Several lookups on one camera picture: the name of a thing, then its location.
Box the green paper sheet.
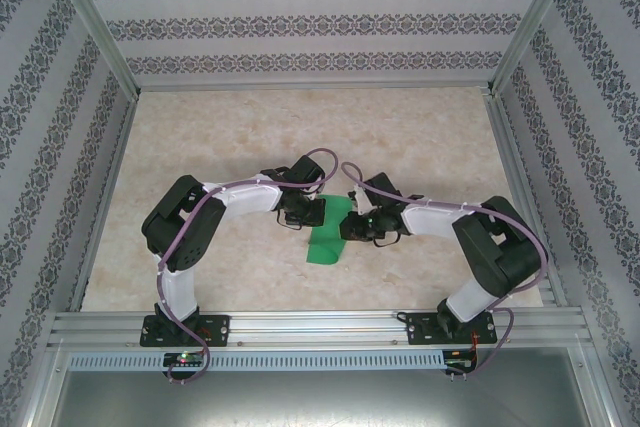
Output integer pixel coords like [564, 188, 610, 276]
[305, 194, 351, 266]

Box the grey metal sheet panel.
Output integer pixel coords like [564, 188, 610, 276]
[22, 346, 619, 427]

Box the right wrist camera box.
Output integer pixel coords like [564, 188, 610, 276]
[351, 185, 372, 214]

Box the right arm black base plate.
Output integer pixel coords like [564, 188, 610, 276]
[405, 310, 500, 347]

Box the aluminium mounting rail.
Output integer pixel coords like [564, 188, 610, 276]
[47, 310, 595, 349]

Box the aluminium back rail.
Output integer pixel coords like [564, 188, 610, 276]
[133, 79, 494, 94]

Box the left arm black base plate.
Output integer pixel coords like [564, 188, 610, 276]
[139, 314, 233, 348]

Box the slotted grey cable duct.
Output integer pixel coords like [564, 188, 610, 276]
[66, 350, 447, 373]

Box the aluminium frame post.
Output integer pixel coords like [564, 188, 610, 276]
[41, 0, 142, 101]
[481, 0, 585, 97]

